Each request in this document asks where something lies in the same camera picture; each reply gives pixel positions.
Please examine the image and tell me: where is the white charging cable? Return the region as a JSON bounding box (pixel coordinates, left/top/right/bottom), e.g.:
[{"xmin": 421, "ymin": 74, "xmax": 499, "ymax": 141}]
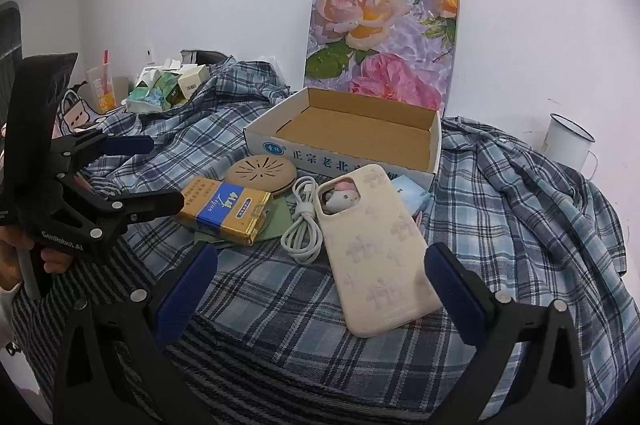
[{"xmin": 281, "ymin": 176, "xmax": 328, "ymax": 266}]

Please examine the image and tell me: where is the beige phone case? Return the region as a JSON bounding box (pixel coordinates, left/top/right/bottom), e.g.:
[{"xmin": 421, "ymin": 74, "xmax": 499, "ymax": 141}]
[{"xmin": 318, "ymin": 164, "xmax": 443, "ymax": 338}]

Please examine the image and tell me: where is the blue plaid cloth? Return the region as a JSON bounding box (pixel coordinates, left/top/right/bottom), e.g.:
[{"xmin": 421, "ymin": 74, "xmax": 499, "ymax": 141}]
[{"xmin": 12, "ymin": 55, "xmax": 628, "ymax": 425}]

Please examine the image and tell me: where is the plastic cup with straw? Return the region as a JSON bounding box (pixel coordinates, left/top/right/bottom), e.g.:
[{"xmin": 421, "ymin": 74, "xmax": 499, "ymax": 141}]
[{"xmin": 86, "ymin": 50, "xmax": 117, "ymax": 114}]

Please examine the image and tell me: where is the light blue tissue packet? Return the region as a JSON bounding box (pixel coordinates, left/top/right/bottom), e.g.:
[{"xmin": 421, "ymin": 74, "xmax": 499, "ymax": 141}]
[{"xmin": 390, "ymin": 175, "xmax": 433, "ymax": 218}]

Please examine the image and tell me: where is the floral poster board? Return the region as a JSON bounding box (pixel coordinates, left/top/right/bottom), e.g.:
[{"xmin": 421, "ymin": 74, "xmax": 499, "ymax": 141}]
[{"xmin": 303, "ymin": 0, "xmax": 461, "ymax": 113}]

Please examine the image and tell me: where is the gold and blue pack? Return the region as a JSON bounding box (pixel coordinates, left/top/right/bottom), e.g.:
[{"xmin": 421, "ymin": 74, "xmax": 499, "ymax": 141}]
[{"xmin": 173, "ymin": 178, "xmax": 273, "ymax": 247}]

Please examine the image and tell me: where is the pink white plush hair tie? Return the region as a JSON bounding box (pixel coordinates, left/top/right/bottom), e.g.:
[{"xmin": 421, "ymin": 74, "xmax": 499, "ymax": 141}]
[{"xmin": 320, "ymin": 183, "xmax": 357, "ymax": 213}]

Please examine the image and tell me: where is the round beige perforated case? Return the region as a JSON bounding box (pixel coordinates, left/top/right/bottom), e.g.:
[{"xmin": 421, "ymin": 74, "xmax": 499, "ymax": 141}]
[{"xmin": 223, "ymin": 155, "xmax": 297, "ymax": 196}]

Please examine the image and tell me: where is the dark striped cloth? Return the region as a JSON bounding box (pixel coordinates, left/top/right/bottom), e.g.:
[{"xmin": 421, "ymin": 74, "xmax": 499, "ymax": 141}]
[{"xmin": 10, "ymin": 232, "xmax": 351, "ymax": 425}]

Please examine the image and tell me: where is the white enamel mug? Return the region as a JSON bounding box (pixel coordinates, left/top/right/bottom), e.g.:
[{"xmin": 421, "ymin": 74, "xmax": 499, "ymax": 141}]
[{"xmin": 542, "ymin": 113, "xmax": 598, "ymax": 178}]

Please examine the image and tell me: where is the black bag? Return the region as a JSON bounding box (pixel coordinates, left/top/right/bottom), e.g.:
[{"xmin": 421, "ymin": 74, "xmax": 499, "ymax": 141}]
[{"xmin": 180, "ymin": 49, "xmax": 227, "ymax": 66}]

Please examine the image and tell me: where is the person's left hand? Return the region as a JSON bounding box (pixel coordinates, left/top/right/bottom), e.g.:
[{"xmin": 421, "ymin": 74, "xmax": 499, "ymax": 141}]
[{"xmin": 0, "ymin": 227, "xmax": 71, "ymax": 292}]

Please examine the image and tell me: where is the green patterned packet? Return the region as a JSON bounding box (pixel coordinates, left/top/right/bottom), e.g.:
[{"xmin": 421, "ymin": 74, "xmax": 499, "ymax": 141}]
[{"xmin": 127, "ymin": 72, "xmax": 178, "ymax": 113}]

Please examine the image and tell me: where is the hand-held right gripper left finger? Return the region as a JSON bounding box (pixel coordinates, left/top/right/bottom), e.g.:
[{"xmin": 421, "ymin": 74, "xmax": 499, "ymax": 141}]
[{"xmin": 52, "ymin": 241, "xmax": 219, "ymax": 425}]

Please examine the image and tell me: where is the white cardboard box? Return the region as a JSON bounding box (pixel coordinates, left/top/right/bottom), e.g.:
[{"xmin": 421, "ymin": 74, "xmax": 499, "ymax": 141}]
[{"xmin": 243, "ymin": 86, "xmax": 442, "ymax": 193}]

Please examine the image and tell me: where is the cartoon printed bag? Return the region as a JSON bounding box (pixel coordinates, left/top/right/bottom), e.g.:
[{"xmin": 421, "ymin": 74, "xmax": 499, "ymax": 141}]
[{"xmin": 59, "ymin": 86, "xmax": 103, "ymax": 133}]

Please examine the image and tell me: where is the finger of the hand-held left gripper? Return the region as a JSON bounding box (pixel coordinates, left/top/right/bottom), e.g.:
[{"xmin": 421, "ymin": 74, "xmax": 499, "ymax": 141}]
[
  {"xmin": 57, "ymin": 187, "xmax": 185, "ymax": 236},
  {"xmin": 50, "ymin": 130, "xmax": 155, "ymax": 176}
]

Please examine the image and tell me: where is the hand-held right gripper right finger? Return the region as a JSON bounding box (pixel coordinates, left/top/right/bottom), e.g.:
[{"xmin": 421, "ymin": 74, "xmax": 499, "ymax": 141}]
[{"xmin": 424, "ymin": 242, "xmax": 586, "ymax": 425}]

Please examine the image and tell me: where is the small white box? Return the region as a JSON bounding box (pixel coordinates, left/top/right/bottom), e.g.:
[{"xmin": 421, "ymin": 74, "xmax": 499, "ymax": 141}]
[{"xmin": 177, "ymin": 65, "xmax": 210, "ymax": 99}]

